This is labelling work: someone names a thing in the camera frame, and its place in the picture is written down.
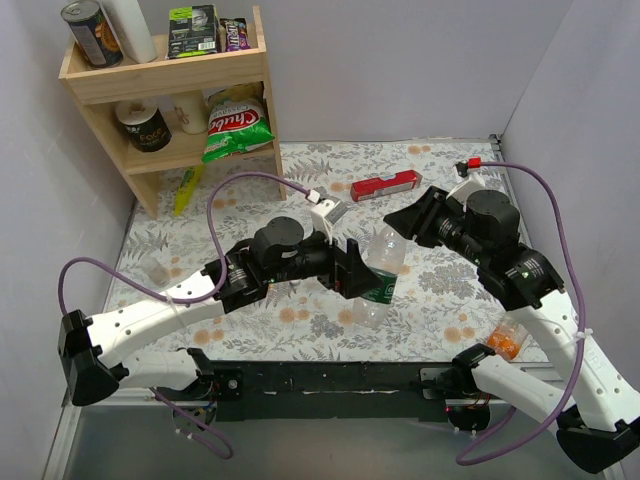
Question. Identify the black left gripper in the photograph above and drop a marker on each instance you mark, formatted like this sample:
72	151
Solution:
340	270

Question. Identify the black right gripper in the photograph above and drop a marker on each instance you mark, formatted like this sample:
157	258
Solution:
430	218

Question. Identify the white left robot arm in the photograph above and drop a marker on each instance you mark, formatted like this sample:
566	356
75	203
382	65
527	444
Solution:
102	354

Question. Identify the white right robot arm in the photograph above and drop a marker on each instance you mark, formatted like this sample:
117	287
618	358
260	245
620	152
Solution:
595	418

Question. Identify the small clear bottle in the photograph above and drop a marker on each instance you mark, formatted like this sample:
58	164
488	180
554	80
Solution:
155	271

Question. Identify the red toothpaste box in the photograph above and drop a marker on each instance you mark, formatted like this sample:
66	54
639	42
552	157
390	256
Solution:
376	187

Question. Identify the black base bar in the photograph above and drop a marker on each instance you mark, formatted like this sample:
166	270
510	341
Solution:
313	390

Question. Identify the yellow green tube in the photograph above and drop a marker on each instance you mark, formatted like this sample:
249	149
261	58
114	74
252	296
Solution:
189	182

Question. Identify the green white chips bag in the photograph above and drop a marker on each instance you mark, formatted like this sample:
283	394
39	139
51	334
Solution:
237	122

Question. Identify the white cup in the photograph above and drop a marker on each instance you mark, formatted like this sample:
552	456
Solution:
191	111

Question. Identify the purple snack bar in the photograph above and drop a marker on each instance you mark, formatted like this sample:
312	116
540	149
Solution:
236	34

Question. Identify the black paper cup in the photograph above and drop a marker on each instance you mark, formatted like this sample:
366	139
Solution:
144	124

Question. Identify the black green box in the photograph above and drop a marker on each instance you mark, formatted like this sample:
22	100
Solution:
193	31

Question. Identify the white paper roll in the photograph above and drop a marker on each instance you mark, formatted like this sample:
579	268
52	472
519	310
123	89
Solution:
131	29

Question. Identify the tin food can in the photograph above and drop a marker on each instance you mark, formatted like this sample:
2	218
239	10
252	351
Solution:
92	33

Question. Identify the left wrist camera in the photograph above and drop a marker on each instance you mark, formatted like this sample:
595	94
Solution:
325	213

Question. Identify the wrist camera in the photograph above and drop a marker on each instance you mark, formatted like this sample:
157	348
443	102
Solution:
325	213
471	180

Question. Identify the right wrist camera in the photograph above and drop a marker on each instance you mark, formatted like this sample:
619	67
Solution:
471	180

